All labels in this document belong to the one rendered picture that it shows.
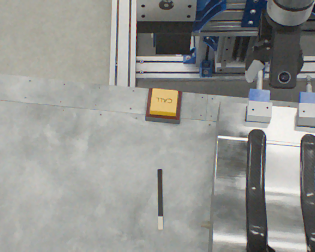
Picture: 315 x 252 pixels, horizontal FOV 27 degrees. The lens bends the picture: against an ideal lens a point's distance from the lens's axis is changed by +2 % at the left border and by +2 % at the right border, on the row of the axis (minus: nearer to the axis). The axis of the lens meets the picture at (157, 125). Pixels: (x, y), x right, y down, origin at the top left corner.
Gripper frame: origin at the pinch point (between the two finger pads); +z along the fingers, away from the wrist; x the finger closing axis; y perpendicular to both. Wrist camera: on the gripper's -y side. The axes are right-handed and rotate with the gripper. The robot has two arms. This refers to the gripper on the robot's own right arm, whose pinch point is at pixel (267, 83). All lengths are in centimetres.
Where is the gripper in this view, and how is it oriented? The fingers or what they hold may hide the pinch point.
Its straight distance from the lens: 131.9
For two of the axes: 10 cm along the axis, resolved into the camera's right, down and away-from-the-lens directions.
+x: -9.9, -1.0, 0.4
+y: 1.0, -8.7, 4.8
